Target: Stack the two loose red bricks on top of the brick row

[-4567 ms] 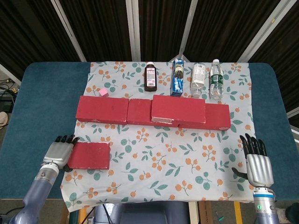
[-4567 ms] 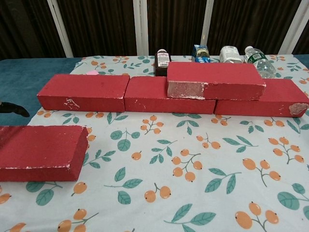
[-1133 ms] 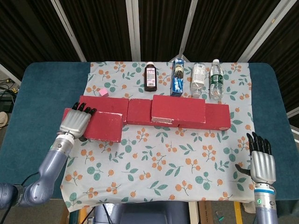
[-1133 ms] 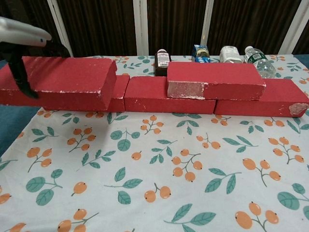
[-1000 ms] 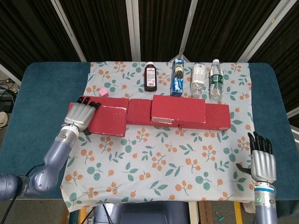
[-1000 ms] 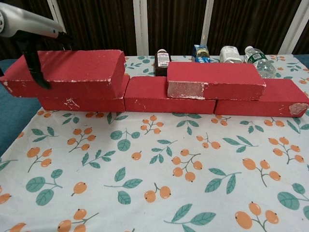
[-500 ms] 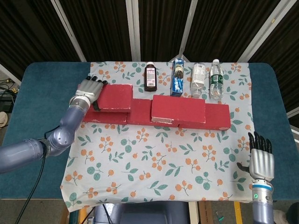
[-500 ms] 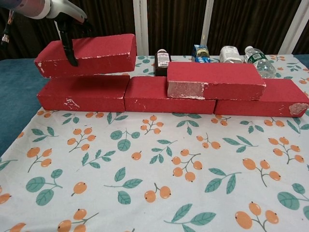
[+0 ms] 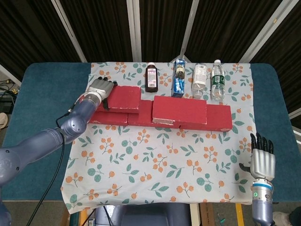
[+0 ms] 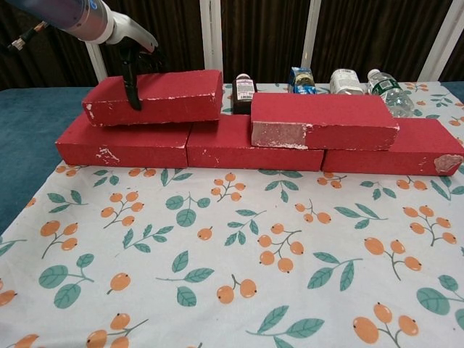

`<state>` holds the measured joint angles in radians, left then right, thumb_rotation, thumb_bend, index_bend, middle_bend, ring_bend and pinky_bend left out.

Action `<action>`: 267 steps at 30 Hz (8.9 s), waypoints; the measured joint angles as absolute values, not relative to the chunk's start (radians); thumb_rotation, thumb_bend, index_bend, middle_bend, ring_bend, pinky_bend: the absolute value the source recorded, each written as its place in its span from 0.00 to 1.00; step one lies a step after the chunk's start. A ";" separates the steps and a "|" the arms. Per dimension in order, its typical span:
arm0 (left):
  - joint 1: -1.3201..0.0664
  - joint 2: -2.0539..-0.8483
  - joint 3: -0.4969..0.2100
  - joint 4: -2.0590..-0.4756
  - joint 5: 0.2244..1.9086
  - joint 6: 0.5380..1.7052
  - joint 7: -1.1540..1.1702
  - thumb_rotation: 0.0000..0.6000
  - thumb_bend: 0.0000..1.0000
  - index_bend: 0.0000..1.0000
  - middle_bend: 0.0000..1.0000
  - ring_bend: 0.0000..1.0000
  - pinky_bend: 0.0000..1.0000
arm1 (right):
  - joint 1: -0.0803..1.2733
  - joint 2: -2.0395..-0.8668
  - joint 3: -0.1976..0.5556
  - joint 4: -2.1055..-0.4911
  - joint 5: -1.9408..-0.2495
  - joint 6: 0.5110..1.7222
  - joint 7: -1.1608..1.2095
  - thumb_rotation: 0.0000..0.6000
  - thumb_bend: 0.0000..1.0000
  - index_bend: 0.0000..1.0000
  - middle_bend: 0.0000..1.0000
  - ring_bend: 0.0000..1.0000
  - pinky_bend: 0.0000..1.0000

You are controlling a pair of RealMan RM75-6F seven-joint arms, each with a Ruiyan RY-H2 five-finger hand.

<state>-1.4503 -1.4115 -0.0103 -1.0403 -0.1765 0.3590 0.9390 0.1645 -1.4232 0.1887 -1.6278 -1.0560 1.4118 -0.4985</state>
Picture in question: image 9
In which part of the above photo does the clear bottle with white label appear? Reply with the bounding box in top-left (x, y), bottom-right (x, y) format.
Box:
top-left (191, 63), bottom-right (207, 99)

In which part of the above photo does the red brick with worn patch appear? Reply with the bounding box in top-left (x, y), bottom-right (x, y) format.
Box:
top-left (152, 95), bottom-right (208, 125)

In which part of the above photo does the brown cardboard box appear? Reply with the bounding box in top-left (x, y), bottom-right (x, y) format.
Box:
top-left (199, 202), bottom-right (216, 226)

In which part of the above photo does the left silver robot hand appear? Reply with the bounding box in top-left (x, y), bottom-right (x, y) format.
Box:
top-left (87, 76), bottom-right (118, 111)

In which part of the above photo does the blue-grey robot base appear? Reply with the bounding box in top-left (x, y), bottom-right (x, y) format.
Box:
top-left (95, 202), bottom-right (191, 226)

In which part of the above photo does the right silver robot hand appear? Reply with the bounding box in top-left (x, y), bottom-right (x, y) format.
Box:
top-left (239, 133), bottom-right (276, 182)

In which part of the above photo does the red brick with white-chipped edges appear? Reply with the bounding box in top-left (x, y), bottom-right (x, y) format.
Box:
top-left (96, 85), bottom-right (141, 114)

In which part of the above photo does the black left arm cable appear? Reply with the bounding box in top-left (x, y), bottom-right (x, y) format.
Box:
top-left (25, 108), bottom-right (73, 226)

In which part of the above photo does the dark slatted white-framed partition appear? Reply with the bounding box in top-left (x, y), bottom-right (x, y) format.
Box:
top-left (0, 0), bottom-right (301, 123)

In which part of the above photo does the brown medicine bottle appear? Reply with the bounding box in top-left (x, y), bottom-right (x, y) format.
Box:
top-left (145, 62), bottom-right (159, 93)

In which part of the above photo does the yellow table leg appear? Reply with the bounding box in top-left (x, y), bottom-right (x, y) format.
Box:
top-left (236, 203), bottom-right (244, 226)

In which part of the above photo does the floral tablecloth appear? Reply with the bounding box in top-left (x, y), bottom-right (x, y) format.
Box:
top-left (60, 61), bottom-right (269, 215)

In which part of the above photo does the red brick with broken corner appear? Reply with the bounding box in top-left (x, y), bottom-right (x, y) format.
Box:
top-left (180, 105), bottom-right (233, 132)

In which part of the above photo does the water bottle with green label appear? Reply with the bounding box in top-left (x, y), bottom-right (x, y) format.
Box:
top-left (210, 59), bottom-right (226, 101)

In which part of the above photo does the plain red brick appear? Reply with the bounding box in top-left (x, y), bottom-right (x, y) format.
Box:
top-left (127, 99), bottom-right (182, 129)

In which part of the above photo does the beige straw hat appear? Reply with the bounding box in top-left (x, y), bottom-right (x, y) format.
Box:
top-left (0, 112), bottom-right (9, 129)

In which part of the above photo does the teal felt table cover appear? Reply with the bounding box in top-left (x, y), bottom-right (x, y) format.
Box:
top-left (0, 62), bottom-right (301, 202)

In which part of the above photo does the blue cookie box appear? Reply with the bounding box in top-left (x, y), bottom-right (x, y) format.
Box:
top-left (171, 58), bottom-right (186, 98)

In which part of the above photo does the red brick with white scratches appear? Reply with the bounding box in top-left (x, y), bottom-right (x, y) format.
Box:
top-left (88, 110), bottom-right (129, 125)

